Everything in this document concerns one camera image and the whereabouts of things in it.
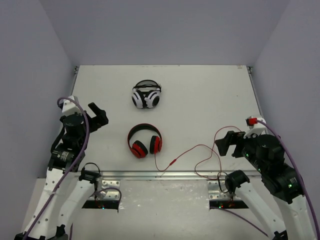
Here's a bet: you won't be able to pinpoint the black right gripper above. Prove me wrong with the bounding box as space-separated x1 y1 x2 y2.
214 128 266 174

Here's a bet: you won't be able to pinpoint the red headphone cable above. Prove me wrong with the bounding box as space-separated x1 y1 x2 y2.
154 125 243 181

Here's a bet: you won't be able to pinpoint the red black headphones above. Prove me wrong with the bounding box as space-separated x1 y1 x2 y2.
127 123 163 159

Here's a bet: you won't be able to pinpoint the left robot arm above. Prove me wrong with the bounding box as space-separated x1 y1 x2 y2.
14 97 109 240

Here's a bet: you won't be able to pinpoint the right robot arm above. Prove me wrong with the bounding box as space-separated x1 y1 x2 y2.
215 131 319 240

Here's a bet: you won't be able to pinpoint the white black headphones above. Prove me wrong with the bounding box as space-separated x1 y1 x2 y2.
131 79 162 109

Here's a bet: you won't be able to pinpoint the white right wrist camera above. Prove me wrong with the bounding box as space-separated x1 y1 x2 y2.
243 115 266 139

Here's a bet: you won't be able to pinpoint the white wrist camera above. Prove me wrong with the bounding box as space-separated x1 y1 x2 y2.
243 115 266 139
61 95 81 117

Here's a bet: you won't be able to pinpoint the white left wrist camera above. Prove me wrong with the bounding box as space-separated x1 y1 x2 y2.
61 95 81 117

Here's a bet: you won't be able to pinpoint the right metal base bracket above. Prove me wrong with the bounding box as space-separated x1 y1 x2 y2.
207 180 241 201

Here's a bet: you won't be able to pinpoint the metal base bracket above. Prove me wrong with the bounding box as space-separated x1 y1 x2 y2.
207 180 241 201
96 179 120 201

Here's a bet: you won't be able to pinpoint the aluminium table edge rail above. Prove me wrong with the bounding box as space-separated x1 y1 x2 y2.
74 170 261 180

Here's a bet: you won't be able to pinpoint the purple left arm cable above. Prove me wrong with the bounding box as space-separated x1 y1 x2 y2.
23 97 91 238

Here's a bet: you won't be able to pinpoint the left metal base bracket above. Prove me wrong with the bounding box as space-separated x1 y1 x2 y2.
96 179 120 201

